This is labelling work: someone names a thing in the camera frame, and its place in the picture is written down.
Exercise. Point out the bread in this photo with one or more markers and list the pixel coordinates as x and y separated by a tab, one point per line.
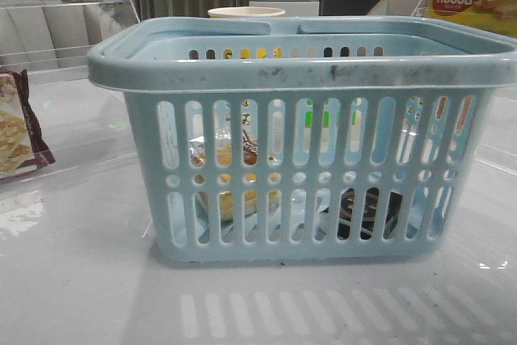
224	158

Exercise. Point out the light blue plastic basket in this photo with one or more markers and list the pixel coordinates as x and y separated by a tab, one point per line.
397	103

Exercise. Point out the cream paper cup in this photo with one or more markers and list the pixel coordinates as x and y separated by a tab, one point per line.
245	12

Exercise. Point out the brown cracker snack package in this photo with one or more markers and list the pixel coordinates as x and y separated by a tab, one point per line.
23	149

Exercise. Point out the clear acrylic shelf left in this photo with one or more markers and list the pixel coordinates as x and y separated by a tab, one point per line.
49	35

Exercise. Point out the clear acrylic shelf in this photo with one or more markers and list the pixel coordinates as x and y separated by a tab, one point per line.
501	9
49	35

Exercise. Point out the clear acrylic shelf right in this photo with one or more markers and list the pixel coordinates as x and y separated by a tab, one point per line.
501	9

